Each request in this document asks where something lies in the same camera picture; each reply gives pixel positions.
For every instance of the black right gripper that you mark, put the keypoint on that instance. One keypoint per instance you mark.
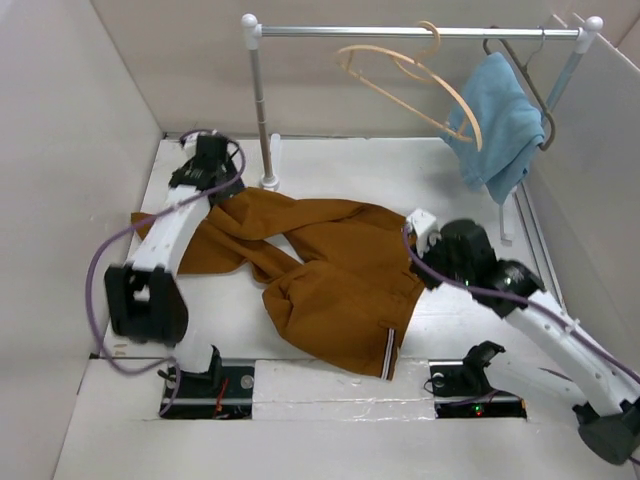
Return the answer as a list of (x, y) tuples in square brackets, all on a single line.
[(440, 245)]

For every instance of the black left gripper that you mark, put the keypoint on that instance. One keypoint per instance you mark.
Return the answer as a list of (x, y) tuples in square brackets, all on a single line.
[(227, 173)]

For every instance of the brown trousers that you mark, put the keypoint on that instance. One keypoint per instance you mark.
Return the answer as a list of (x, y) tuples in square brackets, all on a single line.
[(338, 285)]

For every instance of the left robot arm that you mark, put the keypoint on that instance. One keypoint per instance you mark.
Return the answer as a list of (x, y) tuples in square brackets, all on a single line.
[(145, 303)]

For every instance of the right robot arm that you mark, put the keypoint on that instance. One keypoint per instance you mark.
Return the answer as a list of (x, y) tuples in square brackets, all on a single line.
[(594, 392)]

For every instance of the grey hanger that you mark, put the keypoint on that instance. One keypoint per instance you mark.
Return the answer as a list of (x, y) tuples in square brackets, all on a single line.
[(547, 120)]

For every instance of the light blue towel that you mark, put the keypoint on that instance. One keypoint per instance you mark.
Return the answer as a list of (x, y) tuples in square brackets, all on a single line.
[(511, 129)]

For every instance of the white metal clothes rack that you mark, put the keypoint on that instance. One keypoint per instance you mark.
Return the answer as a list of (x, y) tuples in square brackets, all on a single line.
[(253, 31)]

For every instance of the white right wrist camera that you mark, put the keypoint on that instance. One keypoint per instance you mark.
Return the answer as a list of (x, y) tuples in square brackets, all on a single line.
[(423, 225)]

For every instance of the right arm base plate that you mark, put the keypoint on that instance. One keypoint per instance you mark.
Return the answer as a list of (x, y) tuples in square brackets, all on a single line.
[(459, 393)]

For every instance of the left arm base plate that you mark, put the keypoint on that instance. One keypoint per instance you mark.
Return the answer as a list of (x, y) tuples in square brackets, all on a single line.
[(225, 392)]

